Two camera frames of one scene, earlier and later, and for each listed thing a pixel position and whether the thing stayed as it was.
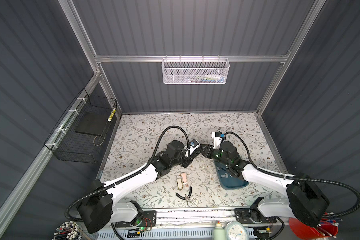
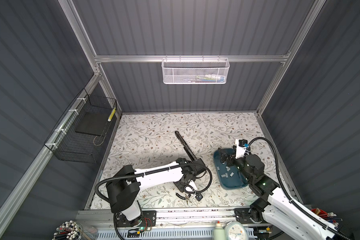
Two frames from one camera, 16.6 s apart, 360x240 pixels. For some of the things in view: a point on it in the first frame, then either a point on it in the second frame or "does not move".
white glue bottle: x=218 y=232 does not move
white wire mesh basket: x=195 y=71 does not move
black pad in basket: x=95 y=123 does not move
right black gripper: x=208 y=150 to x=231 y=157
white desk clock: x=236 y=230 does not move
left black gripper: x=188 y=160 to x=181 y=186
